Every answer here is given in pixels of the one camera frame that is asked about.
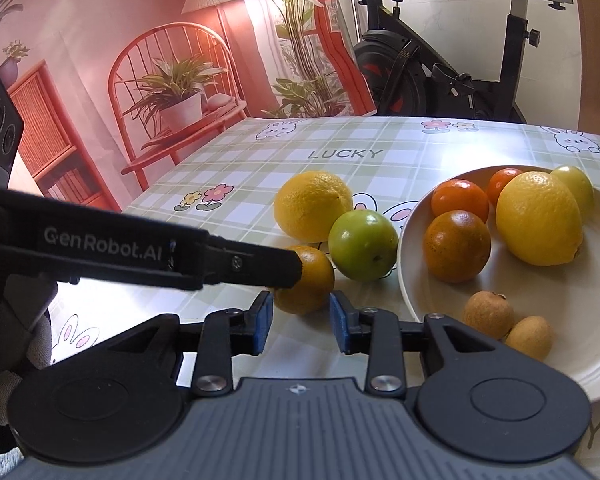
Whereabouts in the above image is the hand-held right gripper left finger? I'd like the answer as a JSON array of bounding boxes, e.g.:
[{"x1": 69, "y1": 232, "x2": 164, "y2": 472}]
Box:
[{"x1": 100, "y1": 290, "x2": 274, "y2": 396}]

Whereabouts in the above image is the small orange tangerine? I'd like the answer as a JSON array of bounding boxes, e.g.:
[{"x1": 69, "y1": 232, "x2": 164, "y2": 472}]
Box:
[
  {"x1": 487, "y1": 167, "x2": 525, "y2": 207},
  {"x1": 431, "y1": 179, "x2": 491, "y2": 223}
]

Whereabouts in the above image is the brown longan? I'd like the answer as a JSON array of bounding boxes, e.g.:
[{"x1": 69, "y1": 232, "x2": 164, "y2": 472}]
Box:
[
  {"x1": 463, "y1": 291, "x2": 515, "y2": 341},
  {"x1": 504, "y1": 315, "x2": 553, "y2": 362}
]

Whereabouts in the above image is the yellow-green jujube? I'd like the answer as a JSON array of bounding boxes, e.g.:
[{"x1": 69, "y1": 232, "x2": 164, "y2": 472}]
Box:
[{"x1": 550, "y1": 165, "x2": 595, "y2": 221}]

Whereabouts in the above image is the large yellow orange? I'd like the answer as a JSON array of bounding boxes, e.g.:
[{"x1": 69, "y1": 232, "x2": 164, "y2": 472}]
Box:
[{"x1": 274, "y1": 170, "x2": 354, "y2": 243}]

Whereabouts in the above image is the large yellow lemon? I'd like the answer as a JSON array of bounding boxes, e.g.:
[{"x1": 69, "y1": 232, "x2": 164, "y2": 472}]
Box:
[{"x1": 495, "y1": 170, "x2": 584, "y2": 267}]

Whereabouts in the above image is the green checked tablecloth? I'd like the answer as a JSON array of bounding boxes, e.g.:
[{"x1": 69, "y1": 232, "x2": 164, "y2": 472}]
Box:
[{"x1": 50, "y1": 116, "x2": 600, "y2": 480}]

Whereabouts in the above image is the black exercise bike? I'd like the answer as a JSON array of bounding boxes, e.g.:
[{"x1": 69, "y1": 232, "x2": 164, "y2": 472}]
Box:
[{"x1": 325, "y1": 0, "x2": 573, "y2": 123}]

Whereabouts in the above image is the round orange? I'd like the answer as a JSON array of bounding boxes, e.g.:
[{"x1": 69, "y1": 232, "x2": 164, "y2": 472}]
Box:
[{"x1": 272, "y1": 245, "x2": 336, "y2": 316}]

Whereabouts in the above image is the dark mottled orange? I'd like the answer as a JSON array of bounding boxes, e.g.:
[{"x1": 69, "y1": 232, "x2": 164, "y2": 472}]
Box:
[{"x1": 423, "y1": 210, "x2": 492, "y2": 284}]

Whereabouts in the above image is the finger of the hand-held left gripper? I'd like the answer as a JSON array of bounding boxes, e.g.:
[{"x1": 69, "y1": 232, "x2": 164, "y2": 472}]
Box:
[{"x1": 201, "y1": 234, "x2": 303, "y2": 291}]

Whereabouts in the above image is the printed room backdrop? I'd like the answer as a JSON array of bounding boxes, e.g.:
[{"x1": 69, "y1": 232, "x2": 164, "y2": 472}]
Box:
[{"x1": 0, "y1": 0, "x2": 378, "y2": 213}]

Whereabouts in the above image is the person's left hand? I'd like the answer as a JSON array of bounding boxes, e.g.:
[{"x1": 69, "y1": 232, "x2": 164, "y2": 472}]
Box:
[{"x1": 0, "y1": 275, "x2": 57, "y2": 428}]

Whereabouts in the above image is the cream round plate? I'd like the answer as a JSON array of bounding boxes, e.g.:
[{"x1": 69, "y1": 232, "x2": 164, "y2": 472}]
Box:
[{"x1": 396, "y1": 165, "x2": 600, "y2": 403}]

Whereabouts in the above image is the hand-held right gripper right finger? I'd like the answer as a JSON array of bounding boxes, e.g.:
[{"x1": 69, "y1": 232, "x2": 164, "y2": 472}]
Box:
[{"x1": 329, "y1": 291, "x2": 503, "y2": 396}]

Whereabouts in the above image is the green jujube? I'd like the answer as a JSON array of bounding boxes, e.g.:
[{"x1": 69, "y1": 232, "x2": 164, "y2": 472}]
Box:
[{"x1": 328, "y1": 209, "x2": 400, "y2": 281}]

